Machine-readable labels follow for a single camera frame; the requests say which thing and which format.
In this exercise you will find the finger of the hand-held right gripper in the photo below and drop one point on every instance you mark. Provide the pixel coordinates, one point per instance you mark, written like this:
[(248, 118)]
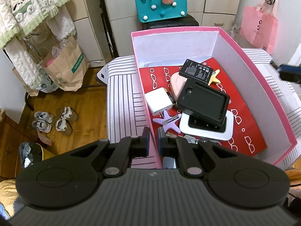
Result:
[(290, 71)]

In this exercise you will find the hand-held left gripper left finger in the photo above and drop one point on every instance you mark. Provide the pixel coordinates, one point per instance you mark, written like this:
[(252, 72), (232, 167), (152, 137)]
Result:
[(145, 143)]

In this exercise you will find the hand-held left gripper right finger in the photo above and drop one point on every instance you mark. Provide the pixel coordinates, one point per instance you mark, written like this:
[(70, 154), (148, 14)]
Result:
[(162, 143)]

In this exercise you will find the small black device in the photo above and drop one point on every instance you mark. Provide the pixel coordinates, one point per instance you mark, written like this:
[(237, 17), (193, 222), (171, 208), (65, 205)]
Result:
[(274, 64)]

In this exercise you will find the purple star hair clip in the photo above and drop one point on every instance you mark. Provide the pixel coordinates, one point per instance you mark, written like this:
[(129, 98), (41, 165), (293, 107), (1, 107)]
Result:
[(165, 122)]

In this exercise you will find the white charger plug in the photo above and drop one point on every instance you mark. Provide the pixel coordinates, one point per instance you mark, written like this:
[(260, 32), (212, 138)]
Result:
[(157, 100)]

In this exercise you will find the black gold AA battery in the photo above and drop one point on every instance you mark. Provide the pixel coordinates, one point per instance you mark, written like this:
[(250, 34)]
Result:
[(169, 96)]

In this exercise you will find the black router back cover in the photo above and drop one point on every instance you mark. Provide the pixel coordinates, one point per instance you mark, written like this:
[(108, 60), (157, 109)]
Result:
[(202, 101)]

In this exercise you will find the pink rounded square case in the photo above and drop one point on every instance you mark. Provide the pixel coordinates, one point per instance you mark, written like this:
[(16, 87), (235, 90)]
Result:
[(176, 84)]

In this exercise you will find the white pocket wifi router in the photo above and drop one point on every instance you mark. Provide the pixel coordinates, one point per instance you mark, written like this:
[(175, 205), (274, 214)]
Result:
[(225, 129)]

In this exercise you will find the yellow star hair clip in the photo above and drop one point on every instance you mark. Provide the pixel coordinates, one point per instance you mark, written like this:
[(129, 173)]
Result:
[(215, 78)]

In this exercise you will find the labelled phone battery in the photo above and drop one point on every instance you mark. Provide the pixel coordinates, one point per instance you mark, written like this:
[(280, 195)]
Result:
[(195, 71)]

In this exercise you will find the pink cardboard box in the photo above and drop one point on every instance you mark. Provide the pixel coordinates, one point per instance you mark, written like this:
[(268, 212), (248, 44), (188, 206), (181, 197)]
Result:
[(176, 44)]

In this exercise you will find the striped tablecloth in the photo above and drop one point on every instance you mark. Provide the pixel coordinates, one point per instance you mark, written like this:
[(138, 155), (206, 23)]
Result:
[(122, 94)]

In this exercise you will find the pink tote bag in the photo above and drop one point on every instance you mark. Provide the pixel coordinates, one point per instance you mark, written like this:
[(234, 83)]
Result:
[(258, 26)]

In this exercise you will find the brown fleece shoe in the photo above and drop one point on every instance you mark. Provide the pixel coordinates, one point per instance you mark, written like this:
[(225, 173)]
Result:
[(63, 127), (68, 114)]

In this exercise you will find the yellow waste bin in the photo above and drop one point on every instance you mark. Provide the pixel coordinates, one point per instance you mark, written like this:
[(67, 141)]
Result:
[(48, 153)]

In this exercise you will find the paper slip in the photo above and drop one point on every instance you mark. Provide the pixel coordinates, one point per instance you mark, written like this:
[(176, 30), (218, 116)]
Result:
[(44, 138)]

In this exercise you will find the brown paper bag green label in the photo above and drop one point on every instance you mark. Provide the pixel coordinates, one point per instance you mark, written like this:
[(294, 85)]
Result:
[(70, 75)]

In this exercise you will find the grey white sneaker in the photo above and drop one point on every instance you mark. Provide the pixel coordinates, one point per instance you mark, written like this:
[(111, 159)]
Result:
[(43, 117), (41, 126)]

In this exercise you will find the green white plastic bag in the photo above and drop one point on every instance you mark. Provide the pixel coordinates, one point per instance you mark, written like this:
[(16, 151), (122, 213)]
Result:
[(47, 84)]

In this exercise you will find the beige wardrobe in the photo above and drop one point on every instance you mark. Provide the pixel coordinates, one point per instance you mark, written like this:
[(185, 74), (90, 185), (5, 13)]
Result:
[(122, 28)]

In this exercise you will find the black suitcase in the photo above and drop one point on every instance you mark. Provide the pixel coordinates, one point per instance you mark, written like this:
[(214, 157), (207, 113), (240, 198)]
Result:
[(169, 24)]

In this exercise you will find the black clothes rack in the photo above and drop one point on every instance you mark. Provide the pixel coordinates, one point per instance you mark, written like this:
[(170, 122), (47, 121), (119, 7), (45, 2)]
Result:
[(107, 28)]

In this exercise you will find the teal felt handbag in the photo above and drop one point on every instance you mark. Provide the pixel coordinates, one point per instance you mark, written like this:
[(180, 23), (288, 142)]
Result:
[(152, 7)]

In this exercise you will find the plain brown paper bag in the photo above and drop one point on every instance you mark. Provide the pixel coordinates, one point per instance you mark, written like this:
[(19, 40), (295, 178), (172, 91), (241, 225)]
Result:
[(21, 84)]

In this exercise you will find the wooden nightstand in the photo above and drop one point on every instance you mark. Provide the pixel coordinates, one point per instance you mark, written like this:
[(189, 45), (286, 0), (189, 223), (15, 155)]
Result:
[(7, 146)]

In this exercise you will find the person's left leg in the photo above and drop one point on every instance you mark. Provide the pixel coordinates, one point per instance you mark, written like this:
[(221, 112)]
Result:
[(7, 190)]

